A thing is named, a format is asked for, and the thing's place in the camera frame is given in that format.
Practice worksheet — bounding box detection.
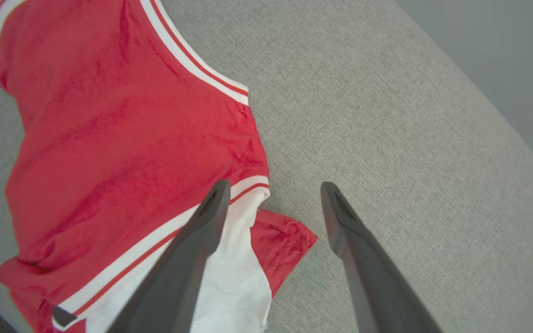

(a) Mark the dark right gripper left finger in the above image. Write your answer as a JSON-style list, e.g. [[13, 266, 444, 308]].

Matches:
[[107, 179, 231, 333]]

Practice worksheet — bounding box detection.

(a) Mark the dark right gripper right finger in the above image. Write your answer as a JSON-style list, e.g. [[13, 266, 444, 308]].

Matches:
[[320, 181, 443, 333]]

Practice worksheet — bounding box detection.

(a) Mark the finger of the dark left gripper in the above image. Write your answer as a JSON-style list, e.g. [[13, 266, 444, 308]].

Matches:
[[51, 305, 78, 330]]

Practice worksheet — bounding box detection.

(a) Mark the red and white shirt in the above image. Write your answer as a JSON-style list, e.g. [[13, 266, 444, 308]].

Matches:
[[0, 0, 319, 333]]

